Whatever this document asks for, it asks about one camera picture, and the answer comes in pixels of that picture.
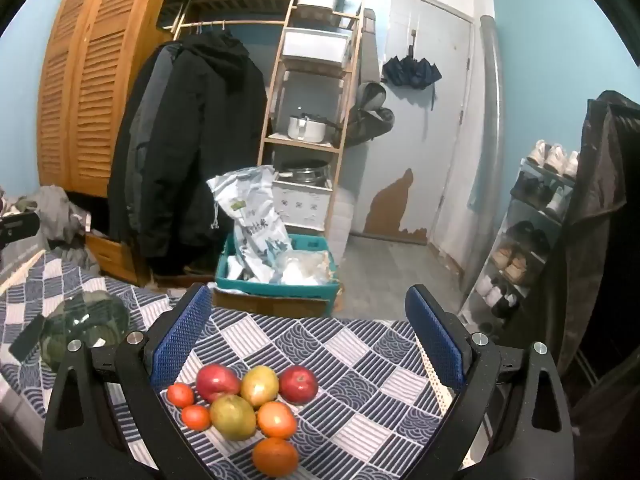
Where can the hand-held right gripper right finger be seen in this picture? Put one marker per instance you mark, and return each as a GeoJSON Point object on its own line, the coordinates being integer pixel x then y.
{"type": "Point", "coordinates": [432, 330]}

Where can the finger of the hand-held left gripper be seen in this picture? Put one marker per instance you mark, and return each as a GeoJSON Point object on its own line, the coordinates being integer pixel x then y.
{"type": "Point", "coordinates": [28, 338]}
{"type": "Point", "coordinates": [17, 230]}

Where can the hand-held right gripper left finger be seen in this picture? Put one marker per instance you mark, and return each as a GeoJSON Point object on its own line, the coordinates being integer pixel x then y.
{"type": "Point", "coordinates": [185, 330]}

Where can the red apple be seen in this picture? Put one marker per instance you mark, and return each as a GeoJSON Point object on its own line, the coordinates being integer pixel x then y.
{"type": "Point", "coordinates": [217, 382]}
{"type": "Point", "coordinates": [298, 385]}

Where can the small tangerine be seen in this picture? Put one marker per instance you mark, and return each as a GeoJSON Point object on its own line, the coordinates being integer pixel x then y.
{"type": "Point", "coordinates": [180, 395]}
{"type": "Point", "coordinates": [196, 418]}

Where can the green glass plate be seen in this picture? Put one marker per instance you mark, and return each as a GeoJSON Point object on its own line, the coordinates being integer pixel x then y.
{"type": "Point", "coordinates": [95, 320]}

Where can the yellow green mango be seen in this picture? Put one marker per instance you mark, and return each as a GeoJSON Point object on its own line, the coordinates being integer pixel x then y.
{"type": "Point", "coordinates": [232, 417]}
{"type": "Point", "coordinates": [260, 386]}

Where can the orange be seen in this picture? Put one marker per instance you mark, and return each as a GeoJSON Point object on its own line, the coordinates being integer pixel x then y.
{"type": "Point", "coordinates": [276, 420]}
{"type": "Point", "coordinates": [275, 457]}

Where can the grey clothes pile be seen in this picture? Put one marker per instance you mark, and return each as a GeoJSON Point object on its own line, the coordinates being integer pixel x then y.
{"type": "Point", "coordinates": [55, 215]}

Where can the blue white patterned tablecloth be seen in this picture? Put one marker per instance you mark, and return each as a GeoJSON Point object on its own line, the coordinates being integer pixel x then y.
{"type": "Point", "coordinates": [350, 360]}

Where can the plain cardboard box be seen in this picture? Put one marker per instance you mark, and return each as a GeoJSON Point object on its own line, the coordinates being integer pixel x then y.
{"type": "Point", "coordinates": [270, 307]}

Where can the black jacket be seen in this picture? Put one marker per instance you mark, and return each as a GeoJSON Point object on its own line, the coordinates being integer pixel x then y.
{"type": "Point", "coordinates": [120, 170]}

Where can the clear plastic bag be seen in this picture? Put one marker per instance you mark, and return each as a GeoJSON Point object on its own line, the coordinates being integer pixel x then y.
{"type": "Point", "coordinates": [305, 270]}

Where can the white printed rice bag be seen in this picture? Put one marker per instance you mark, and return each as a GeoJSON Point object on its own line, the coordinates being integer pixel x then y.
{"type": "Point", "coordinates": [250, 210]}

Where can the metal shoe rack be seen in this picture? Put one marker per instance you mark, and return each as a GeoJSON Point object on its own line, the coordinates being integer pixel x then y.
{"type": "Point", "coordinates": [520, 200]}

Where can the grey jacket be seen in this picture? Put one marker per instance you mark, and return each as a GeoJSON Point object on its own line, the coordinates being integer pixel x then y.
{"type": "Point", "coordinates": [145, 125]}

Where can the wooden louvered wardrobe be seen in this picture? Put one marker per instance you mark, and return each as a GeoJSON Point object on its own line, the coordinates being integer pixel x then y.
{"type": "Point", "coordinates": [100, 85]}

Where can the white patterned box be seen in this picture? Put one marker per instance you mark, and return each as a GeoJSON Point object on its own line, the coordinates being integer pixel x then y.
{"type": "Point", "coordinates": [302, 207]}

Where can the white door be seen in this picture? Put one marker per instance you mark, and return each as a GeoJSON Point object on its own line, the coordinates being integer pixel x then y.
{"type": "Point", "coordinates": [425, 150]}

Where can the dark fabric wardrobe cover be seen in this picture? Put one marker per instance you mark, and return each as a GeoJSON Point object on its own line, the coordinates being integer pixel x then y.
{"type": "Point", "coordinates": [600, 235]}

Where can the steel pot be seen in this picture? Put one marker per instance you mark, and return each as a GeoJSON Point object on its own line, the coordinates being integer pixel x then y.
{"type": "Point", "coordinates": [302, 174]}

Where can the black hooded coat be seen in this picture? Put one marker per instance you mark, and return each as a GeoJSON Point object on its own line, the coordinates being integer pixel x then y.
{"type": "Point", "coordinates": [210, 135]}

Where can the shoe rack with shoes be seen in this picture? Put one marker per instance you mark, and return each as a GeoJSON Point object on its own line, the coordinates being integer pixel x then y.
{"type": "Point", "coordinates": [550, 157]}

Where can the dark olive hanging bag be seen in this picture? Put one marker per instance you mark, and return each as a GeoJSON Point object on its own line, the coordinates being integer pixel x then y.
{"type": "Point", "coordinates": [370, 127]}

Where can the white pot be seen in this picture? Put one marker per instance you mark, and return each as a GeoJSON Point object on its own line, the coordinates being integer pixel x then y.
{"type": "Point", "coordinates": [305, 129]}

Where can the grey hanging bag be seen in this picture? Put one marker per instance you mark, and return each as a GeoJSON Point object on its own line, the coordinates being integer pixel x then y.
{"type": "Point", "coordinates": [372, 96]}

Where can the wooden shelf rack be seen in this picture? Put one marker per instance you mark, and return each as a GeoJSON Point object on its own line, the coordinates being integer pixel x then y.
{"type": "Point", "coordinates": [272, 100]}

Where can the folded navy umbrella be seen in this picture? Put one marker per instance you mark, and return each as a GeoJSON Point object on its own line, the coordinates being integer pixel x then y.
{"type": "Point", "coordinates": [412, 72]}

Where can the grey folded board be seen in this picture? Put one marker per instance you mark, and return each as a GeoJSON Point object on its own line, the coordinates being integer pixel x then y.
{"type": "Point", "coordinates": [368, 45]}

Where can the large white storage bin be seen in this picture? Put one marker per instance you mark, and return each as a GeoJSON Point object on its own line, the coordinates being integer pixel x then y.
{"type": "Point", "coordinates": [315, 46]}

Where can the silver duct pipe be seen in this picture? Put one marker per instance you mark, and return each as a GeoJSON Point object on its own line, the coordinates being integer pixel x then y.
{"type": "Point", "coordinates": [490, 135]}

